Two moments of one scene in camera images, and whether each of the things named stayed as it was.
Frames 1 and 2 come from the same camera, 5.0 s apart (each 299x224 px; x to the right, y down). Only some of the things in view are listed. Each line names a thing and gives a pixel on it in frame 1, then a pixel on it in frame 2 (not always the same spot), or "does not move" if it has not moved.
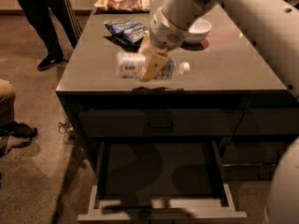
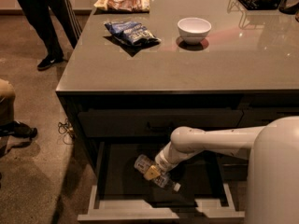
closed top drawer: x=161 y=123 does not move
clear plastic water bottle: x=131 y=64 → x=142 y=162
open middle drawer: x=155 y=180 does not move
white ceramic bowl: x=198 y=31 does not move
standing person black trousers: x=37 y=1 does not move
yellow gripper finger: x=153 y=65 → x=151 y=173
